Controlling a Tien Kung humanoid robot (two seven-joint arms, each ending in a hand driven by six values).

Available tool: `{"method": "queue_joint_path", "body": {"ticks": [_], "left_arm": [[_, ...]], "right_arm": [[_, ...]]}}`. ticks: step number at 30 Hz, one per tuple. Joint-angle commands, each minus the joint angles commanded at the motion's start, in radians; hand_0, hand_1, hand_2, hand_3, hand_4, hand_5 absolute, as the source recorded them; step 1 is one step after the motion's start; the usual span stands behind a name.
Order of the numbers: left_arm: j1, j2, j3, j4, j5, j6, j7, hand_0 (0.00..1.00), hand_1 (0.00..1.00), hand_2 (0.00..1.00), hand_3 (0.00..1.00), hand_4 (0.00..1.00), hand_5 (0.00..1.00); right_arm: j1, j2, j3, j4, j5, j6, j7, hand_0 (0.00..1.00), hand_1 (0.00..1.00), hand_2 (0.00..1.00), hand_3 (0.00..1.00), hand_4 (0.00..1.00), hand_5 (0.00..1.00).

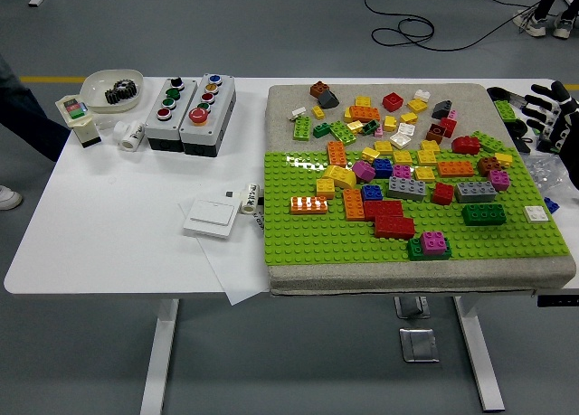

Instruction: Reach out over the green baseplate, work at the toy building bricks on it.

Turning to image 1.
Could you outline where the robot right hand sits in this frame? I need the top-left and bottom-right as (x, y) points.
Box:
(519, 80), (579, 185)

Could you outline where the dark green long brick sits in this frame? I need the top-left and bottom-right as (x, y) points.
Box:
(405, 237), (453, 262)
(460, 202), (508, 228)

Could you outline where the green studded baseplate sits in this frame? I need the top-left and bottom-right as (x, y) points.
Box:
(262, 147), (572, 267)

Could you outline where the black module with green terminal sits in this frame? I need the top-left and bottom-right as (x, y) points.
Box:
(536, 135), (565, 155)

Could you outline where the lime green long brick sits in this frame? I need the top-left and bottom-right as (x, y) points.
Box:
(492, 99), (517, 124)
(327, 120), (358, 145)
(470, 129), (515, 155)
(292, 115), (313, 142)

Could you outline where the clear crumpled plastic bag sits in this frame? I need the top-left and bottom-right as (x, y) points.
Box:
(523, 154), (572, 194)

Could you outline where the magenta square brick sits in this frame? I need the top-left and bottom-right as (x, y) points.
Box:
(487, 169), (511, 192)

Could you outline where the white flat square brick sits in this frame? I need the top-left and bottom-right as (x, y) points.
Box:
(523, 204), (551, 225)

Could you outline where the red rounded brick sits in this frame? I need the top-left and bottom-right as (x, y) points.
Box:
(451, 135), (481, 156)

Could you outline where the red square brick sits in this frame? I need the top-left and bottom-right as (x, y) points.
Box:
(437, 116), (459, 139)
(382, 91), (405, 113)
(431, 182), (456, 206)

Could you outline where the grey long brick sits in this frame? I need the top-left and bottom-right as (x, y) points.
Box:
(386, 176), (428, 203)
(454, 180), (498, 204)

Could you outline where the orange long brick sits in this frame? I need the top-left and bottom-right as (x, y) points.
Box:
(436, 160), (476, 179)
(326, 140), (348, 167)
(348, 105), (382, 123)
(289, 195), (329, 216)
(342, 187), (366, 222)

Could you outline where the brown upturned brick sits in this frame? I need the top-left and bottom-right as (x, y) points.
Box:
(425, 123), (449, 144)

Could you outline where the black table control panel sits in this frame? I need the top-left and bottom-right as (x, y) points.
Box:
(536, 293), (579, 308)

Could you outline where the red long brick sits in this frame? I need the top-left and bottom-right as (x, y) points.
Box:
(362, 200), (404, 222)
(373, 214), (416, 240)

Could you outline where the magenta rounded brick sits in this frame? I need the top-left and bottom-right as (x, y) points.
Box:
(351, 159), (377, 183)

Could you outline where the yellow arch brick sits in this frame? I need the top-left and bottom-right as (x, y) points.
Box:
(321, 164), (358, 190)

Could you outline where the white table leg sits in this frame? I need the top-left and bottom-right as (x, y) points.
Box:
(138, 297), (181, 415)
(453, 296), (507, 412)

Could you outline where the metal floor socket box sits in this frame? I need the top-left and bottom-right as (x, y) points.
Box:
(398, 327), (441, 364)

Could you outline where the white labelled pipe fitting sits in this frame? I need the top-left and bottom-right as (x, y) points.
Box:
(238, 182), (264, 216)

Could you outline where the grey emergency-stop control box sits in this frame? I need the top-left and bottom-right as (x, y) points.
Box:
(179, 73), (237, 157)

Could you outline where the grey four-button control box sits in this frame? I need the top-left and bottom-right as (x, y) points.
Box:
(143, 76), (199, 153)

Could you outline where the white pipe tee fitting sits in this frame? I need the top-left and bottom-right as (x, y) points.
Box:
(112, 118), (147, 153)

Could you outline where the black metal gear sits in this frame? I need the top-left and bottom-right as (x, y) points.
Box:
(104, 79), (139, 105)

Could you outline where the white bowl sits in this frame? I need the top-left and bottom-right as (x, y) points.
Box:
(80, 69), (145, 115)

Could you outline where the black floor cable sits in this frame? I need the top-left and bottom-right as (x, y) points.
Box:
(364, 0), (544, 53)

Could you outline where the grey metal table bracket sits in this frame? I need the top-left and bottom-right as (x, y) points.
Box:
(393, 296), (430, 320)

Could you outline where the white wall switch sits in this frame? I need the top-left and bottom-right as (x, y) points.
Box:
(182, 198), (238, 240)

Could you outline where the white red-green pushbutton switch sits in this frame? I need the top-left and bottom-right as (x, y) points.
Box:
(54, 93), (103, 149)

